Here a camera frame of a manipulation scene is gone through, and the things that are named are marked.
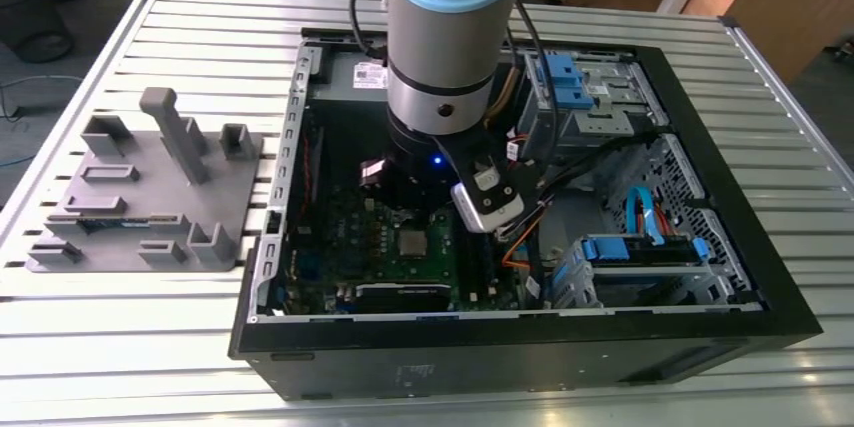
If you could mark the silver CPU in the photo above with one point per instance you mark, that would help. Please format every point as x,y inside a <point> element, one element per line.
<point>414,243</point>

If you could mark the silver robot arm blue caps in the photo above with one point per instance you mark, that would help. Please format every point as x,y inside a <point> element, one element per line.
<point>454,47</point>

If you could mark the CPU socket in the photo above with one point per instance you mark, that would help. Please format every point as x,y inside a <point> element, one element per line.
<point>414,259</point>

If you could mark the green Dell motherboard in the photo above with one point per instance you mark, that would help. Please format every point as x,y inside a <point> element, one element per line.
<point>361,247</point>

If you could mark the black RAM slot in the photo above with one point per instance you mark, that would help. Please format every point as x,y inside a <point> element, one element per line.
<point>483,267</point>
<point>467,267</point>
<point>475,267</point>

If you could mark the silver power supply unit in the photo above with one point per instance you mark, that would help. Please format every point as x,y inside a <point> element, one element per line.
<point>370,74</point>

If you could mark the black graphics card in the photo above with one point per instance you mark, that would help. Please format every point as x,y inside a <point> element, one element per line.
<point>401,297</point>

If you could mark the silver optical drive cage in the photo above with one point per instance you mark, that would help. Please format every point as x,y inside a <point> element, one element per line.
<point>601,122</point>

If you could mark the blue plastic drive rails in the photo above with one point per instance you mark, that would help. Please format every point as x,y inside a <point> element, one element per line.
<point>574,82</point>

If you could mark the silver disk cage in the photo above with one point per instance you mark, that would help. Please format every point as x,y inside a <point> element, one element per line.
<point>570,287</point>

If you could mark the hard disk in blue carrier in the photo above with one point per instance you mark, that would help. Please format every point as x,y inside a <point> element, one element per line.
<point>604,250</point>

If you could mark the black PC case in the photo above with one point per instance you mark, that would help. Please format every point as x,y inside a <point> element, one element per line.
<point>467,362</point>

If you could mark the grey parts rack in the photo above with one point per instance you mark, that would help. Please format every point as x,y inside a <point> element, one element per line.
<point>154,197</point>

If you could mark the bare green RAM stick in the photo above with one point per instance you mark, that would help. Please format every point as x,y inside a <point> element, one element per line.
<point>114,223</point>

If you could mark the wooden cabinet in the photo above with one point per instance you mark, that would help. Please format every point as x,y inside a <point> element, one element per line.
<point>788,7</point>

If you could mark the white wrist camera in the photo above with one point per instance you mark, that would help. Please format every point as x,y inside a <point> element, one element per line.
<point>490,197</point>

